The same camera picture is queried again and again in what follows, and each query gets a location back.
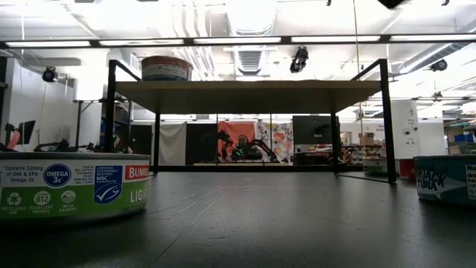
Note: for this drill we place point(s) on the gold-lid blue striped can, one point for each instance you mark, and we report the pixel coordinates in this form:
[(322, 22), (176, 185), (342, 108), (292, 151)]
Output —
[(166, 69)]

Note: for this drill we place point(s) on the teal skipjack tuna can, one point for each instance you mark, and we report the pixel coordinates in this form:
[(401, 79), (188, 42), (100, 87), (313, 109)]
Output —
[(439, 182)]

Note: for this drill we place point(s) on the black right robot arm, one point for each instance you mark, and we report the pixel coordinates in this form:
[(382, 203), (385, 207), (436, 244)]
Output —
[(392, 3)]

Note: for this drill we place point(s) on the background black robot arm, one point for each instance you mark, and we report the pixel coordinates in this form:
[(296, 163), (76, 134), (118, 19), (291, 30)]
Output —
[(264, 147), (56, 145)]

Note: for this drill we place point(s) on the wooden shelf with black legs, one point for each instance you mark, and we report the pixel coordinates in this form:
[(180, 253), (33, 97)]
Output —
[(245, 97)]

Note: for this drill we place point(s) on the red cloth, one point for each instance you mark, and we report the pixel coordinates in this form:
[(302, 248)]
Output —
[(234, 128)]

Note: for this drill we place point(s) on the person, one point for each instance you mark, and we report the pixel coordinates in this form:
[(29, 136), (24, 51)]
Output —
[(243, 143)]

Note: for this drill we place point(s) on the black partition panel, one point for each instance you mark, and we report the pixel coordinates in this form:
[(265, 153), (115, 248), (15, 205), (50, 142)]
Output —
[(202, 143)]

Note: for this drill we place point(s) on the floral printed cloth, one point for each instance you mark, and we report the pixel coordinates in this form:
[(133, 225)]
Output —
[(279, 134)]

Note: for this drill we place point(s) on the white curtain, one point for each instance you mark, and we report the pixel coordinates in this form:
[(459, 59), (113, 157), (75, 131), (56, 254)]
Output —
[(173, 143)]

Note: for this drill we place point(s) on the ceiling air vent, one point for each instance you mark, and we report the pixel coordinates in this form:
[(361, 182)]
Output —
[(249, 61)]

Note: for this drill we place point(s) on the black screen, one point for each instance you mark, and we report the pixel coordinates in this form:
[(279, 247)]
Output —
[(312, 128)]

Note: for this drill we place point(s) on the black ceiling spotlight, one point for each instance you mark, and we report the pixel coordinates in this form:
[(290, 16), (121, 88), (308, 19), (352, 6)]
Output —
[(50, 74), (439, 65), (299, 59)]

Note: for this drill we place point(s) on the black table mat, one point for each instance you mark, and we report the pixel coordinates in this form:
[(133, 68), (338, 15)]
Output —
[(260, 231)]

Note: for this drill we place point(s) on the overhead bar with light strips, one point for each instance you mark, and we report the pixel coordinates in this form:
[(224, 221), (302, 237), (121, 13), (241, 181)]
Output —
[(189, 40)]

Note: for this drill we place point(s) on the cardboard box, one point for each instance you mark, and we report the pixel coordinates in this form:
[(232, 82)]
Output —
[(366, 138)]

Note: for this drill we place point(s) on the white pillar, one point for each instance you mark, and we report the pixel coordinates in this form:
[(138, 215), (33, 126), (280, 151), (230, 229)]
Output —
[(405, 130)]

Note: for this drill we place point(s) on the green Bumble Bee tuna can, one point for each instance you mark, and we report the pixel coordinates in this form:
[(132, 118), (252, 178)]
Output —
[(74, 193)]

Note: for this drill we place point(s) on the black monitor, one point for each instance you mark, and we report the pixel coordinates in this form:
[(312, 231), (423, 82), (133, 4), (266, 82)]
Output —
[(24, 132)]

